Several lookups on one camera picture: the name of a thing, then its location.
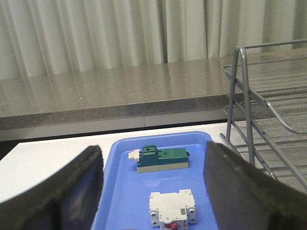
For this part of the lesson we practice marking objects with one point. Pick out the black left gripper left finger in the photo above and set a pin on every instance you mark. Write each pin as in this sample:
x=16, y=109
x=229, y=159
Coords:
x=67, y=200

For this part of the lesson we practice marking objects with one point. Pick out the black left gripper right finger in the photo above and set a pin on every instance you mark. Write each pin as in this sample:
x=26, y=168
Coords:
x=244, y=198

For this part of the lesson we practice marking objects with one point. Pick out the silver mesh tray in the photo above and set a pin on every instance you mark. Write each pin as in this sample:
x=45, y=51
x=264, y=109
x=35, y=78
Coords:
x=281, y=86
x=274, y=144

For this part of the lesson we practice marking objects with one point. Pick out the green and beige switch block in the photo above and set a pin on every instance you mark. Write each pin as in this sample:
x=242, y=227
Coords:
x=152, y=159

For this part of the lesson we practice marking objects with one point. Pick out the silver metal rack frame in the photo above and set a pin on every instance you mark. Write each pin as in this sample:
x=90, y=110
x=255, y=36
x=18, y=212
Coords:
x=239, y=134

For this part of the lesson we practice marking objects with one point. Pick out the grey stone ledge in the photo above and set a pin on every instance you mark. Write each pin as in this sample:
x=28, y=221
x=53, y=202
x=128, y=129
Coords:
x=162, y=94

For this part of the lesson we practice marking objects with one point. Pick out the blue plastic tray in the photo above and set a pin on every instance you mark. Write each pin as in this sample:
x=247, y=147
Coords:
x=125, y=198

